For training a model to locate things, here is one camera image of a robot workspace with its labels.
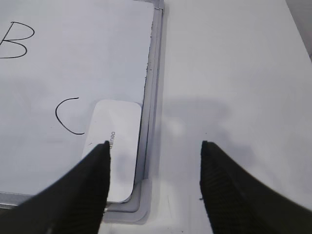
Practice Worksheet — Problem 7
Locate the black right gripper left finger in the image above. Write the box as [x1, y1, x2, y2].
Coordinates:
[0, 141, 111, 234]

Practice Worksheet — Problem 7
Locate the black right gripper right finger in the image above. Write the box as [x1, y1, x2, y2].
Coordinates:
[200, 141, 312, 234]

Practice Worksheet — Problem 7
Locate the white whiteboard eraser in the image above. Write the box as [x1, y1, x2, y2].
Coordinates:
[82, 99, 142, 203]

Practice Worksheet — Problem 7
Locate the white board with aluminium frame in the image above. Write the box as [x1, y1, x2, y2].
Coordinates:
[0, 0, 164, 224]

